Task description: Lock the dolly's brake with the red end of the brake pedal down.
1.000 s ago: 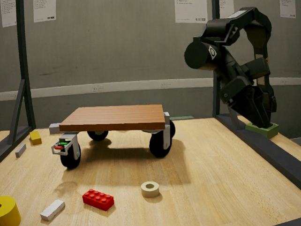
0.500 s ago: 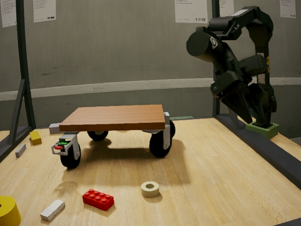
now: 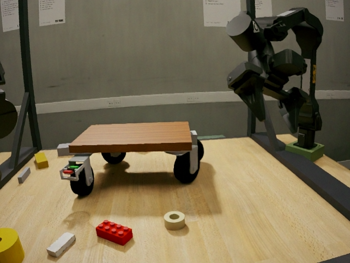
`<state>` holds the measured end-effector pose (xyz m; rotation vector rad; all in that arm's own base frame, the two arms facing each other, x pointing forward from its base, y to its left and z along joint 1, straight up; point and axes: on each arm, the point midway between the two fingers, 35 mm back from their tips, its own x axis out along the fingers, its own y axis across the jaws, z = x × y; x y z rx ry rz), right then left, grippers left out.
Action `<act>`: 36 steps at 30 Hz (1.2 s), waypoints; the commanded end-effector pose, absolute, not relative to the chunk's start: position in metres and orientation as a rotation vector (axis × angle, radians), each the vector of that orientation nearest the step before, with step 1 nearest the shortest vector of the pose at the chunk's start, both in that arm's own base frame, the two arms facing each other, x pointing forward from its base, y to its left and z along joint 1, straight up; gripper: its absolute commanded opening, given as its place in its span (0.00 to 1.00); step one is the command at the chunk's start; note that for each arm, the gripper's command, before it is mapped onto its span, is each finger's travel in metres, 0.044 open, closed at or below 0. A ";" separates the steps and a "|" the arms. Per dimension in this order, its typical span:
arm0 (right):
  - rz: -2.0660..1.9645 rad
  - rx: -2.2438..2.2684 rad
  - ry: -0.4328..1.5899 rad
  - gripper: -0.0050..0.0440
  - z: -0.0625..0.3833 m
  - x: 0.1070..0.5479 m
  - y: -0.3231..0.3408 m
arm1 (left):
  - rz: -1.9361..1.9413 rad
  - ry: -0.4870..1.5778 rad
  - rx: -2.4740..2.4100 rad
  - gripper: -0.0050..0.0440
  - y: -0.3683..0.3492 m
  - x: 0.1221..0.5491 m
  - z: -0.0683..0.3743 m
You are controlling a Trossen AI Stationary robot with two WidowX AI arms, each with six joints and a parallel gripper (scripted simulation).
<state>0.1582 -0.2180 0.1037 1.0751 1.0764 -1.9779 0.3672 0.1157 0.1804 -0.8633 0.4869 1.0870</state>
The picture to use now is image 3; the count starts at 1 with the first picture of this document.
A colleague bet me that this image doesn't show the red toy brick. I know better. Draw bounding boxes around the red toy brick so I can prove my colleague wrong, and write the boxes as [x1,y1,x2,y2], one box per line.
[95,220,133,246]

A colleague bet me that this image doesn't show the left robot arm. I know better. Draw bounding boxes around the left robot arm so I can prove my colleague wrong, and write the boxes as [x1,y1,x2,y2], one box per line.
[226,7,323,150]

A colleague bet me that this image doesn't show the wooden platform dolly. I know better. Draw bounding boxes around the wooden platform dolly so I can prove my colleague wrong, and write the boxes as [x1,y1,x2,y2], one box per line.
[59,122,204,195]

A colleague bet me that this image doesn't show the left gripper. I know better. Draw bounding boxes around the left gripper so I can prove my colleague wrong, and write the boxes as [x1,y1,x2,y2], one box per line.
[227,53,310,134]

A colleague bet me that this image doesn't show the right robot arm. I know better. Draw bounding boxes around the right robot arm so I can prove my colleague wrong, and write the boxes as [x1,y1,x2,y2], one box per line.
[0,62,18,139]

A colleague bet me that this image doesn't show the beige roll of masking tape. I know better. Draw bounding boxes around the beige roll of masking tape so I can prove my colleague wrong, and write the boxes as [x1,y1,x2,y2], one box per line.
[164,211,185,231]

